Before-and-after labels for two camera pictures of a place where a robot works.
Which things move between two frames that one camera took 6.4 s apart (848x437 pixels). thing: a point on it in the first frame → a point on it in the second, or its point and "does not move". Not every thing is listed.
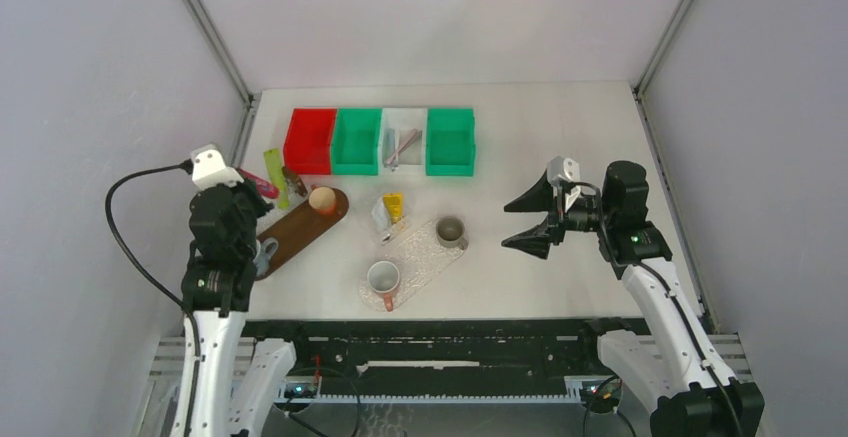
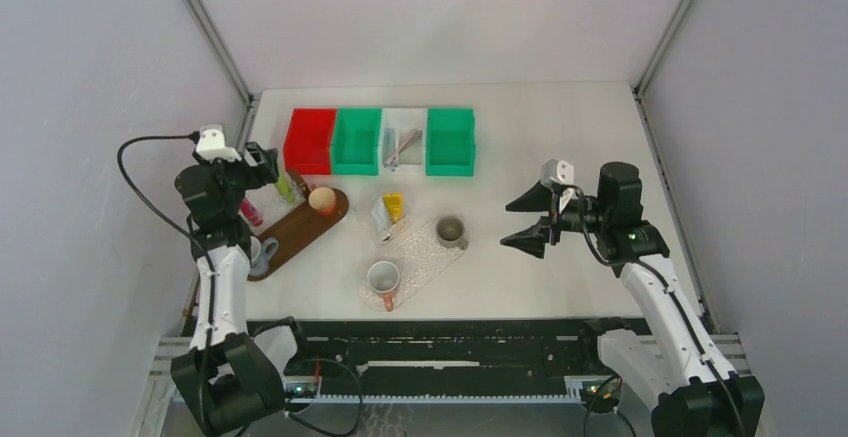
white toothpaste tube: (382, 220) does not move
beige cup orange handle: (322, 199) does not move
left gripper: (250, 187) → (265, 171)
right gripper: (536, 240) does not move
